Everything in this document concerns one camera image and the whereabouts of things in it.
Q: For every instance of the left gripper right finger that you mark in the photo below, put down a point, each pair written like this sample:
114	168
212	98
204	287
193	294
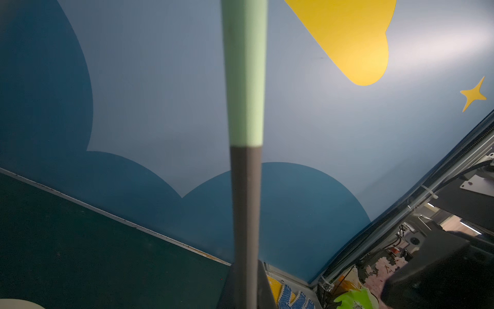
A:
265	298

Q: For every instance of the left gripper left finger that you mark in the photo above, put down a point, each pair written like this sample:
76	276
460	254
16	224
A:
227	297

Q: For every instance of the grey skimmer mint handle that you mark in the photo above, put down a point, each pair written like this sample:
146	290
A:
245	26

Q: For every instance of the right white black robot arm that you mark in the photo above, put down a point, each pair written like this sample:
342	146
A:
452	269

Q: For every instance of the cream utensil rack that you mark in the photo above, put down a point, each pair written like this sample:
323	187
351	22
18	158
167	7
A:
18	304

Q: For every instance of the yellow blue work glove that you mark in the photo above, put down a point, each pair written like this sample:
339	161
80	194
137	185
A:
285	298

